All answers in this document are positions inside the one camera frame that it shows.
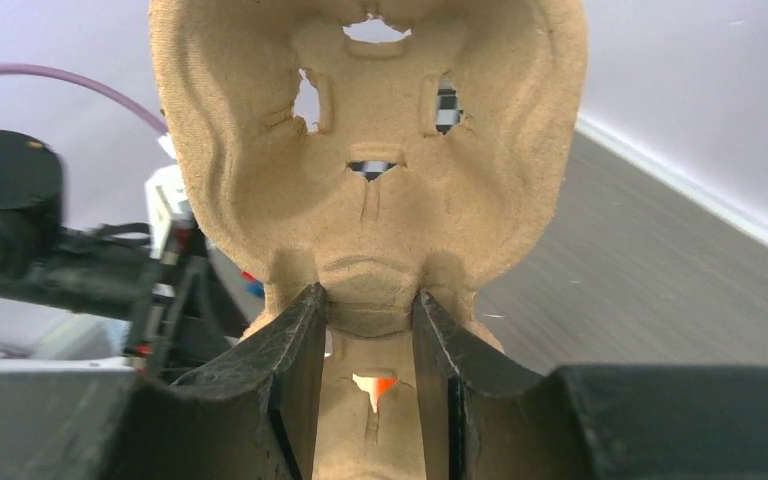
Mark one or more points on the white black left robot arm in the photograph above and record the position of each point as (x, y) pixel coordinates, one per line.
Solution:
(32, 183)

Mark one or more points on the single cardboard cup carrier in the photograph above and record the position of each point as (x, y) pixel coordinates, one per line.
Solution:
(305, 134)

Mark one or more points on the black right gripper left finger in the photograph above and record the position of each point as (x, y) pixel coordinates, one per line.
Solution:
(250, 413)

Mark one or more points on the black white chessboard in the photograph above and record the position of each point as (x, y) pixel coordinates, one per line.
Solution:
(448, 111)

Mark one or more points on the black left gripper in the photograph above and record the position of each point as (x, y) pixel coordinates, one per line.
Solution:
(180, 313)

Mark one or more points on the blue red toy car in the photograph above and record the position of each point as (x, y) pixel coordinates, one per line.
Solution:
(254, 286)

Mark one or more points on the orange paper bag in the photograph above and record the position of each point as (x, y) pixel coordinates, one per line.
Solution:
(374, 387)

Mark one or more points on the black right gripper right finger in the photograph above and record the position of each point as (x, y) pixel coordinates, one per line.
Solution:
(484, 416)

